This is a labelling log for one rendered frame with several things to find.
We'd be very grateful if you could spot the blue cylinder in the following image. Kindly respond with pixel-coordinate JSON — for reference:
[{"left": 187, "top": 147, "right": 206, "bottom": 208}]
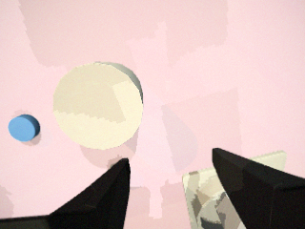
[{"left": 8, "top": 114, "right": 40, "bottom": 142}]

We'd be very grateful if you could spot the dark grey cylinder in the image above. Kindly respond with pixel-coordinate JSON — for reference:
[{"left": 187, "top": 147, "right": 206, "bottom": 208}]
[{"left": 52, "top": 61, "right": 144, "bottom": 150}]

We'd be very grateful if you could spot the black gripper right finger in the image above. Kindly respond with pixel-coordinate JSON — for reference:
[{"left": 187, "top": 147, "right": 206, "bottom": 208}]
[{"left": 212, "top": 148, "right": 305, "bottom": 229}]

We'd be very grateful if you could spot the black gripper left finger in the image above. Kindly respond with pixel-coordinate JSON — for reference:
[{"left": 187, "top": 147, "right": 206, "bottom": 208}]
[{"left": 0, "top": 157, "right": 131, "bottom": 229}]

